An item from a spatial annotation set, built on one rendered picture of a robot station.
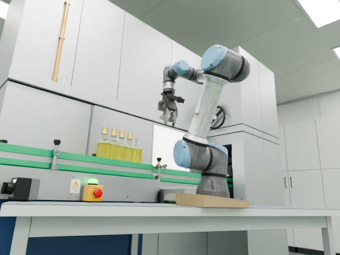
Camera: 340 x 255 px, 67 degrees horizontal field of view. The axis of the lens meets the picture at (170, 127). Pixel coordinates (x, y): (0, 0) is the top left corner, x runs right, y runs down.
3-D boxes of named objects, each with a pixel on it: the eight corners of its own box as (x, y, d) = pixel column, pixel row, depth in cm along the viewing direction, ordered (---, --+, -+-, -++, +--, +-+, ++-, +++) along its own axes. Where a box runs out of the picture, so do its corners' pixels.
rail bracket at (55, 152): (56, 171, 112) (60, 140, 116) (63, 170, 107) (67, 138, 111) (46, 170, 109) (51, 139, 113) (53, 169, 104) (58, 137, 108)
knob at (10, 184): (9, 194, 95) (-2, 194, 93) (11, 182, 97) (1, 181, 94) (12, 195, 92) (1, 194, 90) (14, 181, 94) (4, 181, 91)
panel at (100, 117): (187, 173, 213) (188, 133, 222) (190, 173, 211) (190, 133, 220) (86, 160, 153) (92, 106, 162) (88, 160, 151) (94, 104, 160)
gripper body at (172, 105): (167, 114, 153) (167, 95, 156) (177, 111, 147) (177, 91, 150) (157, 111, 148) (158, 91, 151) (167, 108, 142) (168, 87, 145)
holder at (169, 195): (171, 203, 166) (171, 190, 168) (205, 204, 147) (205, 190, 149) (151, 202, 155) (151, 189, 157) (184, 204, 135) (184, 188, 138)
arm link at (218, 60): (207, 175, 113) (248, 53, 107) (178, 171, 106) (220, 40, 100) (194, 166, 123) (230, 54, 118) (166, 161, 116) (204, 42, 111)
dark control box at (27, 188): (30, 201, 101) (34, 179, 104) (37, 201, 96) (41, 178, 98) (6, 200, 96) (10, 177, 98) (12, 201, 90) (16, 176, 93)
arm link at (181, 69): (195, 63, 144) (184, 71, 154) (178, 56, 139) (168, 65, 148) (194, 75, 142) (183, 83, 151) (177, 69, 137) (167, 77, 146)
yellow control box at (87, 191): (94, 202, 120) (95, 185, 122) (102, 202, 115) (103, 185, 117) (79, 201, 115) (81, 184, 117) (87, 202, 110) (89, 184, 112)
